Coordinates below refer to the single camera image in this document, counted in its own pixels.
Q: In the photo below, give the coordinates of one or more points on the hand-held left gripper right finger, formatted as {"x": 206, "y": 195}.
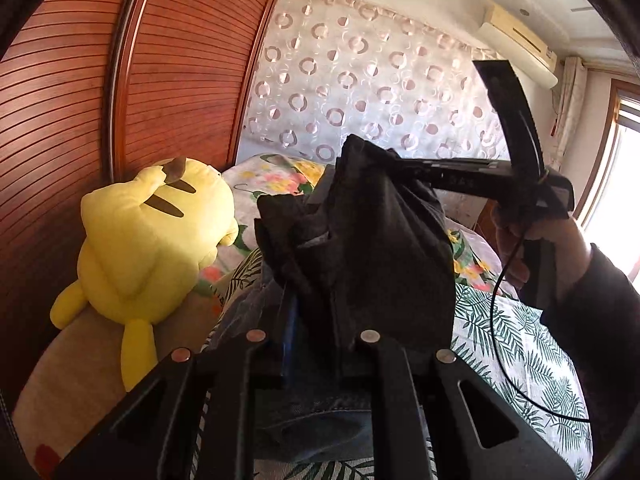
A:
{"x": 380, "y": 360}

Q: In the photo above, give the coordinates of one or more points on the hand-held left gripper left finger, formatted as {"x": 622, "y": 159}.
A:
{"x": 290, "y": 345}

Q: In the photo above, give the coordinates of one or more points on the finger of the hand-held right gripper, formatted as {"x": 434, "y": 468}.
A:
{"x": 415, "y": 172}

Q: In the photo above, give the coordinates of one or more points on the black pants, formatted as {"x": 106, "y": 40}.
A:
{"x": 375, "y": 260}

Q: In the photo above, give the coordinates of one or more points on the person's right forearm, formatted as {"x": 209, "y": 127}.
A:
{"x": 600, "y": 335}

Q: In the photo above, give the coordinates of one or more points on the person's right hand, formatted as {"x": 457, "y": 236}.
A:
{"x": 567, "y": 255}

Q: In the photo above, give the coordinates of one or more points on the blue jeans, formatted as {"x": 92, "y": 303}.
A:
{"x": 310, "y": 425}

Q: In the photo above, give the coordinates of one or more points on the red hanging ornament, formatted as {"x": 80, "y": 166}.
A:
{"x": 556, "y": 115}

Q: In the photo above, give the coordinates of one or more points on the beige window curtain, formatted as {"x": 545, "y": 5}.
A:
{"x": 570, "y": 110}

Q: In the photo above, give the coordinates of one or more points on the window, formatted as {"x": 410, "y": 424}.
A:
{"x": 620, "y": 170}

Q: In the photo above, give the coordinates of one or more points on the circle-patterned sheer curtain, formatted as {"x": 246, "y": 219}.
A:
{"x": 350, "y": 60}

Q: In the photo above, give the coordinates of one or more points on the white air conditioner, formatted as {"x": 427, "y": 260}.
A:
{"x": 520, "y": 45}

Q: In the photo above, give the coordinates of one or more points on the leaf-print bed sheet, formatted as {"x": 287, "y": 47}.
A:
{"x": 530, "y": 350}

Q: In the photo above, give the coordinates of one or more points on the yellow plush toy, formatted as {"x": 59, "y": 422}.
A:
{"x": 140, "y": 250}

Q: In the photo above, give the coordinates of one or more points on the beige cushion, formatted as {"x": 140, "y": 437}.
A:
{"x": 75, "y": 385}

